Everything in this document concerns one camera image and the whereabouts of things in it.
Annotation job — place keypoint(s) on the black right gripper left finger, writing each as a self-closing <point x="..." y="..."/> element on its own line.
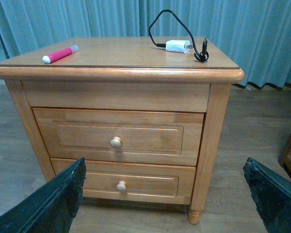
<point x="52" y="207"/>

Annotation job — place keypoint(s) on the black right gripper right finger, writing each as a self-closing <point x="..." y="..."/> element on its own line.
<point x="271" y="194"/>

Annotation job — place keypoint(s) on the wooden drawer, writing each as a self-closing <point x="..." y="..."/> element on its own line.
<point x="144" y="182"/>
<point x="147" y="137"/>

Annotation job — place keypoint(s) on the drawer round knob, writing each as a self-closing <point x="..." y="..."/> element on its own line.
<point x="116" y="142"/>
<point x="121" y="186"/>

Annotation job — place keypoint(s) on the pink marker with white cap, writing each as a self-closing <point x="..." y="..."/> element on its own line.
<point x="57" y="55"/>

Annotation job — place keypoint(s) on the wooden nightstand cabinet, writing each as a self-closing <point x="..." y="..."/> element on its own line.
<point x="124" y="74"/>

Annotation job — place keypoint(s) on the light blue curtain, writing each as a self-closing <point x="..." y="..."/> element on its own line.
<point x="256" y="34"/>

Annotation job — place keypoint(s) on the white charger adapter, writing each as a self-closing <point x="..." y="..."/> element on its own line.
<point x="180" y="46"/>

